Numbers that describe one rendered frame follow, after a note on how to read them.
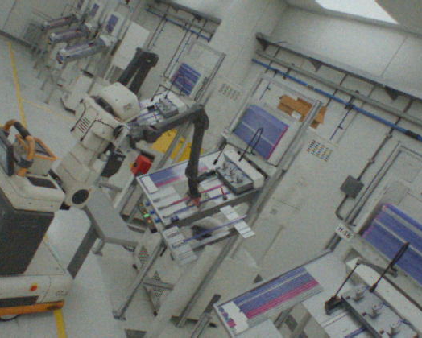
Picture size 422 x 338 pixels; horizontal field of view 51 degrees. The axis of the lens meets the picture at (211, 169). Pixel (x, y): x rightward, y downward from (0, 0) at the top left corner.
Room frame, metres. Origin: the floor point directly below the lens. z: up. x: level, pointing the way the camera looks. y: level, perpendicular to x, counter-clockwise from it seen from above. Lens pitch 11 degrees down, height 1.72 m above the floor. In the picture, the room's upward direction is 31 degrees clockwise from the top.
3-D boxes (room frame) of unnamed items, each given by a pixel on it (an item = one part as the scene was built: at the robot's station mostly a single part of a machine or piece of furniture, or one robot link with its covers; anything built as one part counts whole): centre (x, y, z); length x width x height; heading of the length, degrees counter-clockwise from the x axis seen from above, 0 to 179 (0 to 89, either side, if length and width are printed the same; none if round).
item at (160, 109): (4.42, 0.70, 0.66); 1.01 x 0.73 x 1.31; 125
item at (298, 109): (3.48, -0.38, 1.82); 0.68 x 0.30 x 0.20; 35
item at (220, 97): (4.55, 0.54, 0.95); 1.35 x 0.82 x 1.90; 125
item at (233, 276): (3.34, -0.26, 0.31); 0.70 x 0.65 x 0.62; 35
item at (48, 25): (9.59, 4.05, 0.95); 1.37 x 0.82 x 1.90; 125
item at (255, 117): (3.22, -0.20, 1.52); 0.51 x 0.13 x 0.27; 35
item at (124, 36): (7.20, 2.42, 0.95); 1.36 x 0.82 x 1.90; 125
